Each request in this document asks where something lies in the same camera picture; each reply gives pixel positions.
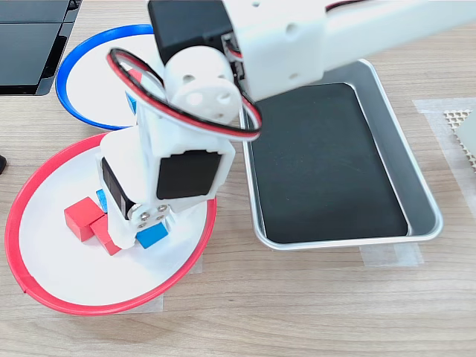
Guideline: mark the small blue cube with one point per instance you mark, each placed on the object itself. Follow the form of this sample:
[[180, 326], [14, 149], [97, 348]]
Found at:
[[101, 201], [131, 103], [151, 236]]

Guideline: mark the red-rimmed white plate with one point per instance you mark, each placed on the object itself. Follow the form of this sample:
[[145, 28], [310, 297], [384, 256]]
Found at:
[[93, 275]]

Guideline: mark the clear tape strip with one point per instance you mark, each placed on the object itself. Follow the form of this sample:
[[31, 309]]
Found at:
[[390, 256], [198, 266], [156, 305]]

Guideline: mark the black tray mat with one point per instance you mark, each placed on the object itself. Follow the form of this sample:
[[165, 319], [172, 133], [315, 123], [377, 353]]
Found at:
[[316, 186]]

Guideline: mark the blue-rimmed white plate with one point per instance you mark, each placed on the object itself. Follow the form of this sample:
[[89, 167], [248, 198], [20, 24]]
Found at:
[[89, 85]]

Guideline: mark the small black object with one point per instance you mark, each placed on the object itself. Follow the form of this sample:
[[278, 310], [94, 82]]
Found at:
[[2, 165]]

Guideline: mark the black flat device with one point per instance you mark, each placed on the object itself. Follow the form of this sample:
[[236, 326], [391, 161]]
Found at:
[[26, 56]]

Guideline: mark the steel tray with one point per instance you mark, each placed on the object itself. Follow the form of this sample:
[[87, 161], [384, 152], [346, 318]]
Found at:
[[420, 208]]

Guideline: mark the pale perforated base plate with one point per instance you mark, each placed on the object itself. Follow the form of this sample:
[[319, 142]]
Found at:
[[455, 116]]

